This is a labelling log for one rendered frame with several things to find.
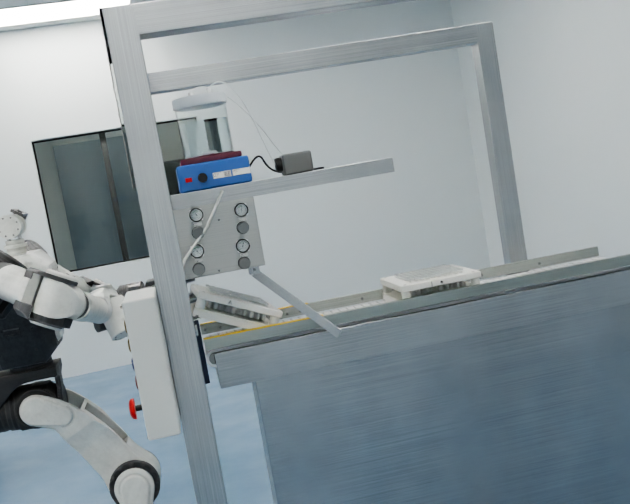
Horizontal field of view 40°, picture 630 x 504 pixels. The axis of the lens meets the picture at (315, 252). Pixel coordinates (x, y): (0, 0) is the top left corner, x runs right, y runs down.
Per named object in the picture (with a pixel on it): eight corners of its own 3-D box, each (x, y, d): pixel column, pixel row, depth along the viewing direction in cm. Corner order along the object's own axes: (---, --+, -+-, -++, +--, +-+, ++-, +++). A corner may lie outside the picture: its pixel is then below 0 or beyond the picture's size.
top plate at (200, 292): (266, 308, 266) (268, 301, 266) (281, 318, 242) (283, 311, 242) (189, 289, 261) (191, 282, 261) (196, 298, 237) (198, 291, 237)
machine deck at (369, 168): (172, 210, 230) (169, 195, 230) (172, 208, 267) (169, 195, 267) (394, 171, 240) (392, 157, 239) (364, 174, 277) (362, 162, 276)
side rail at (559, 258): (201, 335, 264) (200, 324, 264) (201, 334, 266) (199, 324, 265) (599, 255, 284) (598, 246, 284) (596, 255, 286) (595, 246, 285)
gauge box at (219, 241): (185, 280, 232) (172, 207, 230) (185, 276, 242) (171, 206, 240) (265, 265, 235) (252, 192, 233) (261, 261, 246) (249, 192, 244)
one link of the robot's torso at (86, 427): (137, 523, 243) (4, 422, 235) (139, 501, 260) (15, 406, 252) (173, 481, 244) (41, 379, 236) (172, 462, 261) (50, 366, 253)
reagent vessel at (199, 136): (183, 160, 236) (170, 91, 235) (182, 161, 251) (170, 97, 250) (238, 150, 239) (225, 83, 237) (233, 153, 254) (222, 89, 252)
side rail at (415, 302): (205, 350, 237) (203, 339, 237) (205, 349, 239) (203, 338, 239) (643, 262, 257) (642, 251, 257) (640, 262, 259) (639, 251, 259)
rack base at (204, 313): (262, 323, 266) (264, 316, 266) (277, 335, 242) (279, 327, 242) (185, 305, 261) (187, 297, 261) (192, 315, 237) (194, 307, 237)
